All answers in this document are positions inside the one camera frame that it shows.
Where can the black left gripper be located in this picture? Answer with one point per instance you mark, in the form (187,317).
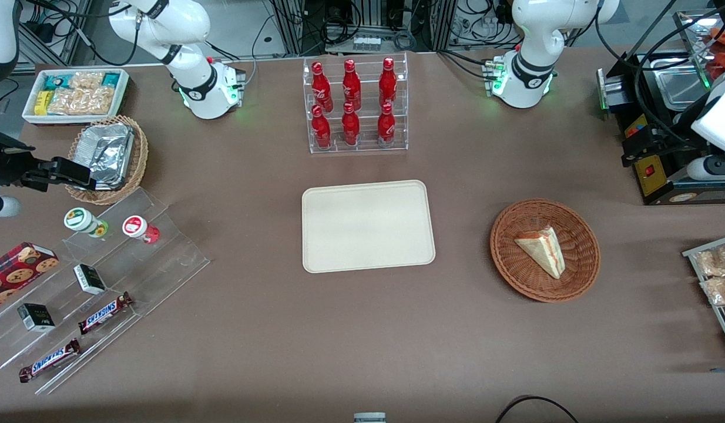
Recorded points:
(663,136)

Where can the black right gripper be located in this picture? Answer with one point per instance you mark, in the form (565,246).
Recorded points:
(10,165)

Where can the triangular sandwich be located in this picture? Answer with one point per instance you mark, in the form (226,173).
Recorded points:
(544,249)

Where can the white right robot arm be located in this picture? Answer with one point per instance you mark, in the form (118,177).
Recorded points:
(192,23)

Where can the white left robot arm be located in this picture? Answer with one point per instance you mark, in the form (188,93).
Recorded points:
(533,35)

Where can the light wicker basket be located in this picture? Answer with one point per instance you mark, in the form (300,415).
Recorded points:
(140,158)

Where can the round brown wicker basket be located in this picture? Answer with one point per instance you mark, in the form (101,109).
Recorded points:
(515,264)

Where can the beige rectangular serving tray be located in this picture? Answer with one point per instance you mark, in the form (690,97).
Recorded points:
(368,226)

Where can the black food warmer machine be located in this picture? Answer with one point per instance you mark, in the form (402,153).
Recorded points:
(653,176)

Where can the green lid yogurt cup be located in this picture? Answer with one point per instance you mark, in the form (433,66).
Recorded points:
(80,220)

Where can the silver foil container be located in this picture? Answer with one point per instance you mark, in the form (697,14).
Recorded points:
(107,150)

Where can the steel warmer pan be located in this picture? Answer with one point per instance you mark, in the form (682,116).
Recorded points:
(682,88)

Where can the white rectangular snack bin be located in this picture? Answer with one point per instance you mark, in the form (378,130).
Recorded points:
(30,111)

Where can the yellow snack packet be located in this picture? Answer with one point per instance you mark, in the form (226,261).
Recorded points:
(42,101)

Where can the large clear cracker bag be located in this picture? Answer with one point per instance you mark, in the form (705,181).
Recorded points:
(83,101)

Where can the red lid yogurt cup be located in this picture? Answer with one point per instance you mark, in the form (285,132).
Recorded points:
(136,227)

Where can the teal snack packet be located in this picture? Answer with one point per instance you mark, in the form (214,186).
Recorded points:
(110,79)
(56,81)

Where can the red plaid cookie box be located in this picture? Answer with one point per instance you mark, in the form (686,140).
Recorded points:
(19,270)

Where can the small clear cracker bag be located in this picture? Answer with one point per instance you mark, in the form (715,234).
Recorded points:
(86,80)

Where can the small black box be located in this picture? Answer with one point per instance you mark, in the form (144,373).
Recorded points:
(36,317)
(90,279)

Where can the orange fried food piece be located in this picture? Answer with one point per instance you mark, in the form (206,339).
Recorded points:
(715,38)
(721,64)

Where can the clear bag of pastry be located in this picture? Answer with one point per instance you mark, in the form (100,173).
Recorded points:
(715,261)
(721,289)

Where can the clear acrylic stepped display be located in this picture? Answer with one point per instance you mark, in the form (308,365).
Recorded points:
(174,252)

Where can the Snickers chocolate bar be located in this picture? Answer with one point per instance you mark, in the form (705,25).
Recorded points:
(50,359)
(104,313)

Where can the red cola bottle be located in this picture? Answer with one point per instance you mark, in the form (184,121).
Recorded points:
(351,126)
(321,129)
(386,126)
(321,88)
(351,85)
(388,82)

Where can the clear acrylic bottle rack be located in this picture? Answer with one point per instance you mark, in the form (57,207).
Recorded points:
(365,150)

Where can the white power strip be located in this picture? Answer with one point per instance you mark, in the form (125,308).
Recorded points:
(367,43)

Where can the small grey device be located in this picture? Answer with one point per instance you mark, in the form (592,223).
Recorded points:
(369,418)

